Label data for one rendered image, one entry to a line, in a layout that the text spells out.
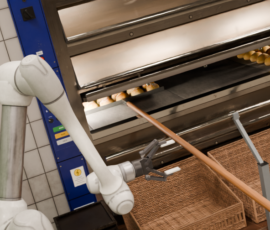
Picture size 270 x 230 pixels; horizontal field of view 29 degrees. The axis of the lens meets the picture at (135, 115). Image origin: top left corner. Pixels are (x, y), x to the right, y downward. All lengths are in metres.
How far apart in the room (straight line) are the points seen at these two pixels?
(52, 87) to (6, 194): 0.47
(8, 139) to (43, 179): 0.85
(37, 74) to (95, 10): 0.92
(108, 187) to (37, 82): 0.50
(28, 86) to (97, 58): 0.89
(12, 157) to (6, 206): 0.19
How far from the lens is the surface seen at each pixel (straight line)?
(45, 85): 1.96
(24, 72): 1.96
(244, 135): 2.72
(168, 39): 2.93
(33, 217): 1.97
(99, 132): 2.89
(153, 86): 3.33
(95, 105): 3.24
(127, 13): 2.82
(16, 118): 2.09
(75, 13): 2.77
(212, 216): 2.74
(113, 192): 2.08
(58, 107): 2.01
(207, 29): 3.02
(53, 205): 2.98
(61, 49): 2.75
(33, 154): 2.85
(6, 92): 2.08
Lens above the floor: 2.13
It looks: 18 degrees down
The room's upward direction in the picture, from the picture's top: 14 degrees counter-clockwise
